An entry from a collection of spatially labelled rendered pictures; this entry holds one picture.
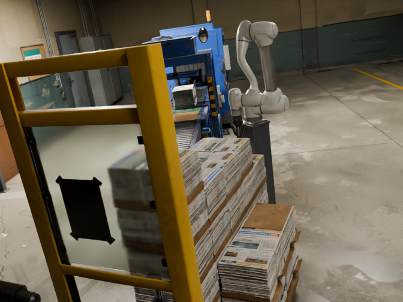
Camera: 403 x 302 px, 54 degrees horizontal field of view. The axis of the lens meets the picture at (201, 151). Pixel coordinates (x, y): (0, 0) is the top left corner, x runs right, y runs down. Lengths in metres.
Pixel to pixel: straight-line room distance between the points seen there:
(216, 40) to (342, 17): 6.21
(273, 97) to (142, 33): 9.29
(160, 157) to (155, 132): 0.09
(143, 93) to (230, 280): 1.37
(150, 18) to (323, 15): 4.97
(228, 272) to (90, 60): 1.43
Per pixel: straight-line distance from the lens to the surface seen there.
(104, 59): 1.42
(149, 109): 1.34
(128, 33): 12.41
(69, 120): 1.58
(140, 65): 1.32
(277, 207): 2.85
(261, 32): 3.18
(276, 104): 3.33
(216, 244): 2.31
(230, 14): 12.06
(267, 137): 3.54
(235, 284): 2.37
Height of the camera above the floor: 1.90
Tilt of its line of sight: 18 degrees down
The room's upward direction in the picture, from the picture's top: 8 degrees counter-clockwise
